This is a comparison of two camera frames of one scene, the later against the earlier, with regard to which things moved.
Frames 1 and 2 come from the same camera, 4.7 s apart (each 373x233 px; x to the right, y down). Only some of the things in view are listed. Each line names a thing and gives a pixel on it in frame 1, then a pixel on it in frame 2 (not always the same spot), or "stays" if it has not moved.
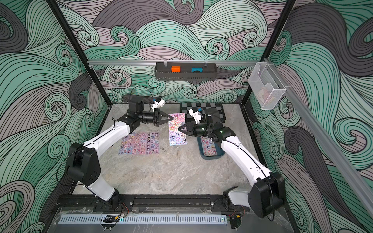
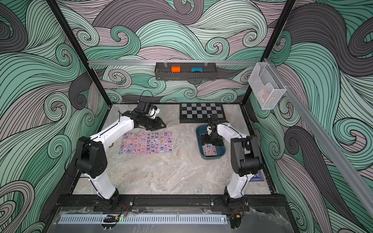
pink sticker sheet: [139, 143] stays
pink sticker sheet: [126, 145] stays
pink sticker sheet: [177, 137] → [166, 142]
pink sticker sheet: [152, 145] stays
